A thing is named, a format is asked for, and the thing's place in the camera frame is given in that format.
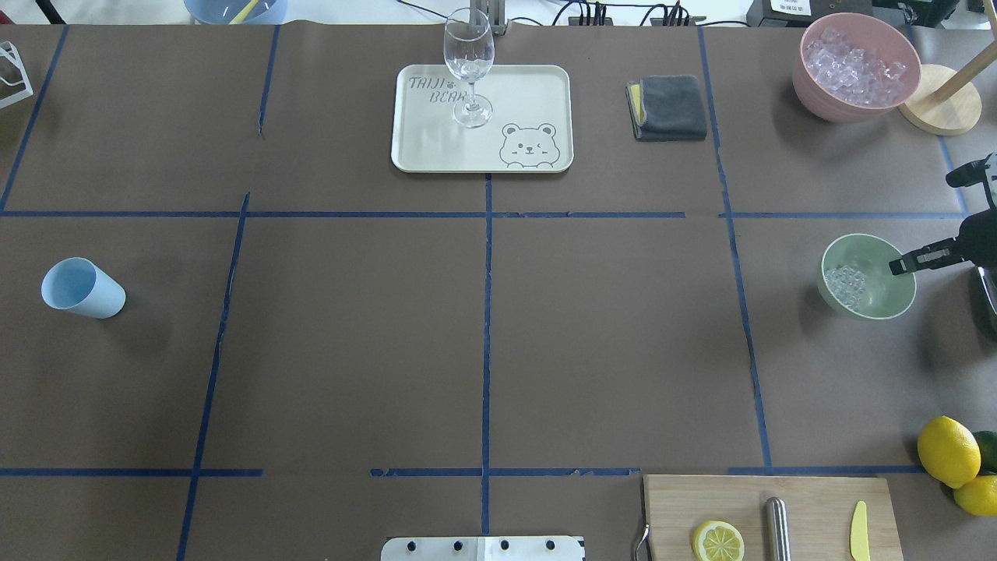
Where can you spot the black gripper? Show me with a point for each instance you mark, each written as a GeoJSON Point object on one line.
{"type": "Point", "coordinates": [979, 236]}

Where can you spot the green ceramic bowl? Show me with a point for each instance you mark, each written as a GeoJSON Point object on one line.
{"type": "Point", "coordinates": [855, 281]}

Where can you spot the light blue plastic cup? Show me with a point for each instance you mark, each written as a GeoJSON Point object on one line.
{"type": "Point", "coordinates": [80, 287]}

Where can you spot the pink bowl with ice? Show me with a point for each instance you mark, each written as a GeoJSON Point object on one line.
{"type": "Point", "coordinates": [852, 67]}

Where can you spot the blue bowl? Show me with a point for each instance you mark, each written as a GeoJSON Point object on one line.
{"type": "Point", "coordinates": [237, 12]}

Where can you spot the wooden stand with carton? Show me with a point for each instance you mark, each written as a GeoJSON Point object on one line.
{"type": "Point", "coordinates": [946, 103]}

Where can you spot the green lime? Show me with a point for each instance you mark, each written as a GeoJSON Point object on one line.
{"type": "Point", "coordinates": [987, 443]}

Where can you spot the yellow lemon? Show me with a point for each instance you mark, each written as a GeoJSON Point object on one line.
{"type": "Point", "coordinates": [949, 452]}
{"type": "Point", "coordinates": [978, 498]}

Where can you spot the yellow plastic knife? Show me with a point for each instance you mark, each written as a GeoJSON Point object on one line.
{"type": "Point", "coordinates": [859, 539]}

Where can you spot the half lemon slice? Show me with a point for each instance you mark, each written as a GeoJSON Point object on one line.
{"type": "Point", "coordinates": [717, 540]}

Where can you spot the cream bear tray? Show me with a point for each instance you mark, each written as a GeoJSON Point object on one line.
{"type": "Point", "coordinates": [520, 121]}

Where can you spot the clear wine glass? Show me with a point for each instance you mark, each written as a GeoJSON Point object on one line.
{"type": "Point", "coordinates": [469, 53]}

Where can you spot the white cup rack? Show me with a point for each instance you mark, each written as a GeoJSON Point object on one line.
{"type": "Point", "coordinates": [15, 81]}

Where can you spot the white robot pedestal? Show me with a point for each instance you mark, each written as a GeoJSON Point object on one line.
{"type": "Point", "coordinates": [526, 547]}

